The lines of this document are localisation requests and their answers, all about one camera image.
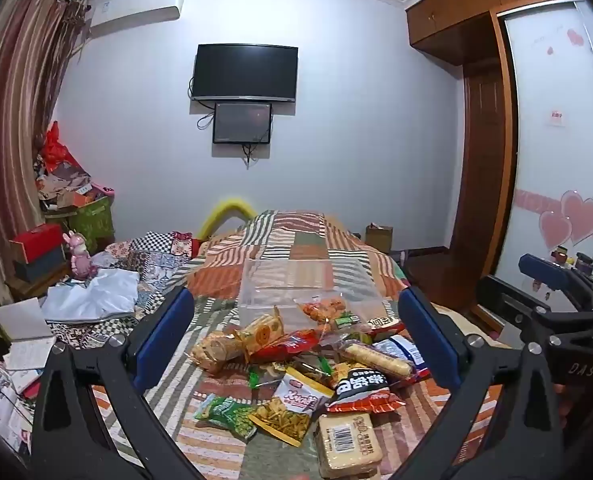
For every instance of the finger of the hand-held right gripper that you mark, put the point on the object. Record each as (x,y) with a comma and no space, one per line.
(506,300)
(541,270)

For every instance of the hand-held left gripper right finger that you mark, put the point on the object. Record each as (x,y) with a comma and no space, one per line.
(429,340)

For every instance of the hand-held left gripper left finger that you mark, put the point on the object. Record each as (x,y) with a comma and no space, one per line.
(169,332)

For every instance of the blue white snack packet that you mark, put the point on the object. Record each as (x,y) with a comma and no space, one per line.
(404,352)

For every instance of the red packet with black label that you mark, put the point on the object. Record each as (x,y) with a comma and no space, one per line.
(384,323)

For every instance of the green pea snack packet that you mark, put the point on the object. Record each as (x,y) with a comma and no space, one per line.
(224,410)

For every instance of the red noodle snack packet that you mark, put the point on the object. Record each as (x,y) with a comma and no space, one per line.
(291,344)

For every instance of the clear plastic container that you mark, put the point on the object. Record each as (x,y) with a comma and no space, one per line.
(286,280)

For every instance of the round cracker clear packet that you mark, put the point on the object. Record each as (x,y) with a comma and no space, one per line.
(216,350)

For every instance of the long wafer biscuit packet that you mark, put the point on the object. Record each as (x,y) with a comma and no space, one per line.
(376,358)

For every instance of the checkered patchwork quilt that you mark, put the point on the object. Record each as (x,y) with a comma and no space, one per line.
(151,255)

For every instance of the white folded cloth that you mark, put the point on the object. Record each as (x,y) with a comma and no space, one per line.
(96,295)

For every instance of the black orange chip packet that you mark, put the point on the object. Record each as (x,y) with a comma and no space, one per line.
(361,389)

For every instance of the yellow smiley biscuit packet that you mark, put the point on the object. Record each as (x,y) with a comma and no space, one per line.
(264,332)

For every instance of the orange snack balls packet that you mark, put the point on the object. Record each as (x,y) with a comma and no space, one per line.
(321,309)

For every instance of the pink toy rabbit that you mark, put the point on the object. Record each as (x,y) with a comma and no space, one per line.
(81,260)

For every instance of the brown paper bag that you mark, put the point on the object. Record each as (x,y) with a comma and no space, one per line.
(379,237)

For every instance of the yellow green snack packet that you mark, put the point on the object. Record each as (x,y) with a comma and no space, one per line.
(316,367)

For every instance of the wooden wardrobe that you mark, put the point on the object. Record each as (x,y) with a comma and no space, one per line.
(481,160)

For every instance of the beige cracker packet with barcode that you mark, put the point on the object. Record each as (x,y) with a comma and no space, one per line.
(346,442)

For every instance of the green storage box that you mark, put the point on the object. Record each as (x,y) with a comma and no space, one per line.
(94,222)

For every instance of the white heart print sliding door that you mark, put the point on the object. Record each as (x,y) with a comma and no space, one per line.
(551,135)

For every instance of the yellow foam tube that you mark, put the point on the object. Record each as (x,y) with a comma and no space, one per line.
(224,205)

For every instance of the orange yellow stick snack packet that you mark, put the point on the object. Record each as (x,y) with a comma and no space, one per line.
(289,405)

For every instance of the dark grey box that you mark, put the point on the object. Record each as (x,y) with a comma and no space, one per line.
(41,267)

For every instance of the white notebook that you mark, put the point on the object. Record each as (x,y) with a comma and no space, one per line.
(21,320)

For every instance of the red box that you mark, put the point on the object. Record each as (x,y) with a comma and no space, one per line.
(34,242)

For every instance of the pile of household clutter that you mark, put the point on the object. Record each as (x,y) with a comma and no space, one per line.
(66,185)

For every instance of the red plastic bag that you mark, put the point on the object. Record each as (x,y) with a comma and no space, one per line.
(59,150)

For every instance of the striped brown curtain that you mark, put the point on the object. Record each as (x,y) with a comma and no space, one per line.
(11,110)

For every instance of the white air conditioner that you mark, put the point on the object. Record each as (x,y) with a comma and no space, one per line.
(136,5)

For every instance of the small black wall monitor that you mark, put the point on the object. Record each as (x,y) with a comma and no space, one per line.
(241,122)

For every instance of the black wall television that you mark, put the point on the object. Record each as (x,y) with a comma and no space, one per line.
(244,72)

